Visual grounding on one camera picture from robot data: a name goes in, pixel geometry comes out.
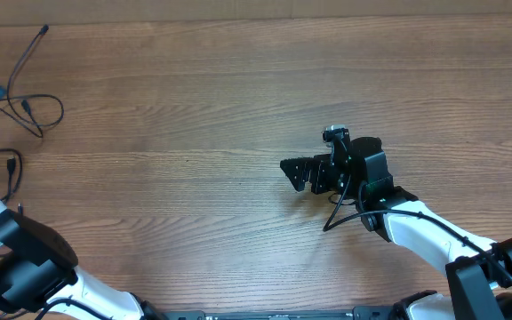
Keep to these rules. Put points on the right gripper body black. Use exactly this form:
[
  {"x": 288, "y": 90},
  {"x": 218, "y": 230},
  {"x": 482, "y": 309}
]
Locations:
[{"x": 326, "y": 179}]

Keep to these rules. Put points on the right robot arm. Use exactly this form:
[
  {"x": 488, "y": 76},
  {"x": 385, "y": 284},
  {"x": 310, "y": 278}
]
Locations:
[{"x": 478, "y": 270}]

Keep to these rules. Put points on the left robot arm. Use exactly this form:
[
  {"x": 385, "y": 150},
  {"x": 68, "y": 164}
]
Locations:
[{"x": 39, "y": 270}]

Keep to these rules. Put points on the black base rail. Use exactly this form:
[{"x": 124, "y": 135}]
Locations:
[{"x": 291, "y": 314}]

